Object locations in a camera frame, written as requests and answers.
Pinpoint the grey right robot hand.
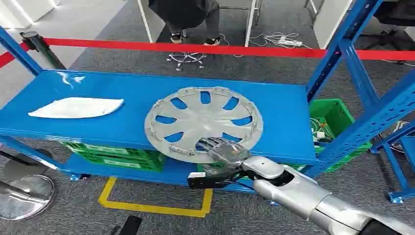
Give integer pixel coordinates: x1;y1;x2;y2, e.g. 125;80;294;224
196;137;252;169

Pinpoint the silver plastic wheel hubcap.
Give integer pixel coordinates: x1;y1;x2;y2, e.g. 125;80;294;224
144;86;264;165

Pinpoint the green plastic crate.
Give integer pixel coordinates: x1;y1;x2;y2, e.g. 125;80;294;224
76;151;166;173
63;141;164;160
308;98;373;173

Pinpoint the chrome chair base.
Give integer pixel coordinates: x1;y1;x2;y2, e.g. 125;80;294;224
167;51;208;71

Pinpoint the red barrier tape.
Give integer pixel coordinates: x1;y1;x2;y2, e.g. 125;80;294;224
0;37;415;70

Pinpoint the white power strip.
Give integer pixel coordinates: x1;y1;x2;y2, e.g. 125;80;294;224
278;35;304;47

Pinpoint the blue metal shelf rack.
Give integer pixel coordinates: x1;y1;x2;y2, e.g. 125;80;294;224
0;0;415;205

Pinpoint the person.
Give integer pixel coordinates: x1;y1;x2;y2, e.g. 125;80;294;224
148;0;222;46

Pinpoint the white plastic bag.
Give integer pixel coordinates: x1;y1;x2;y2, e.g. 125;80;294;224
28;96;125;119

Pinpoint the white upright panel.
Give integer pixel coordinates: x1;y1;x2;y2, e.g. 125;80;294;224
313;0;353;50

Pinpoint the chrome round stand base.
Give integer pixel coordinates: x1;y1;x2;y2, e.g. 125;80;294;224
0;175;56;221

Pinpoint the black office chair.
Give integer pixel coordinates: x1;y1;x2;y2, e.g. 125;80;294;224
356;0;415;50

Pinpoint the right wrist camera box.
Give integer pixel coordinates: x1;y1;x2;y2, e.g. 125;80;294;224
187;171;249;190

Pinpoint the white wire bundle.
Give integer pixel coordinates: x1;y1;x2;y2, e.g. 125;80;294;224
310;117;335;143

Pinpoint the white floor cable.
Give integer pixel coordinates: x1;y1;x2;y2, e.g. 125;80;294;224
220;31;313;59

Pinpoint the black stanchion post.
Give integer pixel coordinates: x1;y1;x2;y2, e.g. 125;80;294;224
19;31;67;71

